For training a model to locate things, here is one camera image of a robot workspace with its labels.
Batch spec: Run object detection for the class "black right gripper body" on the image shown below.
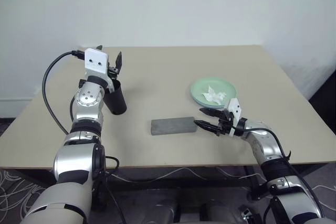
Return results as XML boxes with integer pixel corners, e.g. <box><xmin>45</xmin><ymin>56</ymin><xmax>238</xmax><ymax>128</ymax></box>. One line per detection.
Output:
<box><xmin>216</xmin><ymin>111</ymin><xmax>234</xmax><ymax>137</ymax></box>

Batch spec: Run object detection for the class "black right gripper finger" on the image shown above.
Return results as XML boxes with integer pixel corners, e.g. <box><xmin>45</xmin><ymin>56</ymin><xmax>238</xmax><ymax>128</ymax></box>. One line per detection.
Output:
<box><xmin>193</xmin><ymin>120</ymin><xmax>220</xmax><ymax>134</ymax></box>
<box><xmin>198</xmin><ymin>107</ymin><xmax>224</xmax><ymax>118</ymax></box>

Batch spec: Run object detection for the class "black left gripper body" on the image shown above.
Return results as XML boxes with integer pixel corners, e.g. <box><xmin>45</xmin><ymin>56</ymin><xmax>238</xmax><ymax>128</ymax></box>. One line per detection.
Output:
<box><xmin>106</xmin><ymin>65</ymin><xmax>120</xmax><ymax>80</ymax></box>

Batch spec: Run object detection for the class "white tissue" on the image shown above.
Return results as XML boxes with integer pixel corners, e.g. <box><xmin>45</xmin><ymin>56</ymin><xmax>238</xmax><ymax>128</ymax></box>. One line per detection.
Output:
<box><xmin>201</xmin><ymin>86</ymin><xmax>227</xmax><ymax>104</ymax></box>

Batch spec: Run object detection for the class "light green plate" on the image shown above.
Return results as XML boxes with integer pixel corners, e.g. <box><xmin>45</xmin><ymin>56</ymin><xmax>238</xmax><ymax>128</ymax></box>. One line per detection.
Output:
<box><xmin>190</xmin><ymin>77</ymin><xmax>237</xmax><ymax>108</ymax></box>

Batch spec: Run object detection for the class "grey glasses case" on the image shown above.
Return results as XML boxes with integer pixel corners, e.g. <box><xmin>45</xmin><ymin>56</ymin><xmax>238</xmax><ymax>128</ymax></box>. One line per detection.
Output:
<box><xmin>151</xmin><ymin>115</ymin><xmax>198</xmax><ymax>136</ymax></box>

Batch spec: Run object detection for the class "light blue plate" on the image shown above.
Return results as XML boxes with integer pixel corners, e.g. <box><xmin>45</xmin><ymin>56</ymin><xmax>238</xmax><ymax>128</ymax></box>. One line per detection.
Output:
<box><xmin>192</xmin><ymin>95</ymin><xmax>227</xmax><ymax>110</ymax></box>

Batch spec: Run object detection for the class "black pen cup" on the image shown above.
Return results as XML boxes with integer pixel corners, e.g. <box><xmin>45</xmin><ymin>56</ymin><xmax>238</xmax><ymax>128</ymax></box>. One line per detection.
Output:
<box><xmin>103</xmin><ymin>79</ymin><xmax>128</xmax><ymax>116</ymax></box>

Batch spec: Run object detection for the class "dark grey rounded shape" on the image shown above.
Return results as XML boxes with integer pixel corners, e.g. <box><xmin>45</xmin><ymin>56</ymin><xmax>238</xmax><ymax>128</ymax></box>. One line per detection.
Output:
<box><xmin>151</xmin><ymin>201</ymin><xmax>182</xmax><ymax>224</ymax></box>
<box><xmin>201</xmin><ymin>200</ymin><xmax>241</xmax><ymax>224</ymax></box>

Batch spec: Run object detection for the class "small black floor device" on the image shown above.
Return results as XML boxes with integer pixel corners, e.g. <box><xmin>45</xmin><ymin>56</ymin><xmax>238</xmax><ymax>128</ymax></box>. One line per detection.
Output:
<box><xmin>238</xmin><ymin>207</ymin><xmax>257</xmax><ymax>224</ymax></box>

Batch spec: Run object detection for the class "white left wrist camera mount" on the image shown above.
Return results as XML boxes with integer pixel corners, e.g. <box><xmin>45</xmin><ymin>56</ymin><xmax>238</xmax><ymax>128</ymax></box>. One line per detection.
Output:
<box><xmin>84</xmin><ymin>48</ymin><xmax>114</xmax><ymax>92</ymax></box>

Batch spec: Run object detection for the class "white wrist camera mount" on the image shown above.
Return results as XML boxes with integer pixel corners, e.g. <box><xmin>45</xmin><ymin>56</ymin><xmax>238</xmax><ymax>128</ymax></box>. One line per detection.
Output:
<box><xmin>84</xmin><ymin>48</ymin><xmax>114</xmax><ymax>92</ymax></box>
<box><xmin>227</xmin><ymin>98</ymin><xmax>242</xmax><ymax>138</ymax></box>

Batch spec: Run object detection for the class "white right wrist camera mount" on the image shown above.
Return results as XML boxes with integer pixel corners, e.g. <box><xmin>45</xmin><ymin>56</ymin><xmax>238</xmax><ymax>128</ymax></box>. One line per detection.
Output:
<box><xmin>227</xmin><ymin>98</ymin><xmax>242</xmax><ymax>138</ymax></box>

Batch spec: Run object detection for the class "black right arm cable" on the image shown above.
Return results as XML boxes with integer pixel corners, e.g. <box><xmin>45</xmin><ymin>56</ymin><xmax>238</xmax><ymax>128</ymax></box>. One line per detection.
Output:
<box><xmin>233</xmin><ymin>127</ymin><xmax>325</xmax><ymax>214</ymax></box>

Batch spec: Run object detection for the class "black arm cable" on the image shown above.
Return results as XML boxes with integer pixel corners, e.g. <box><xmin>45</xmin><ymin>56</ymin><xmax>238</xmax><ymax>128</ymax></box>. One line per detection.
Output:
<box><xmin>41</xmin><ymin>49</ymin><xmax>86</xmax><ymax>135</ymax></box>
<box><xmin>103</xmin><ymin>155</ymin><xmax>128</xmax><ymax>224</ymax></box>
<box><xmin>233</xmin><ymin>127</ymin><xmax>325</xmax><ymax>214</ymax></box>

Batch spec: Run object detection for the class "black table frame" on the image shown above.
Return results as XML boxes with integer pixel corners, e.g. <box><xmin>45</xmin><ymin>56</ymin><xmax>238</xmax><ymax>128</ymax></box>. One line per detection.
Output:
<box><xmin>0</xmin><ymin>165</ymin><xmax>336</xmax><ymax>201</ymax></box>

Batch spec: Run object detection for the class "white cable under table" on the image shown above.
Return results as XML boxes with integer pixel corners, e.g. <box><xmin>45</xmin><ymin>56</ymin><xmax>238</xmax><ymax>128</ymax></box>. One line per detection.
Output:
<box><xmin>107</xmin><ymin>166</ymin><xmax>266</xmax><ymax>183</ymax></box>

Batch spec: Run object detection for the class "black left upper arm cable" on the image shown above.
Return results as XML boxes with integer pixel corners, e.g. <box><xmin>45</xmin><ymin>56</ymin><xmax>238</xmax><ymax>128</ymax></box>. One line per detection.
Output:
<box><xmin>103</xmin><ymin>155</ymin><xmax>128</xmax><ymax>224</ymax></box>

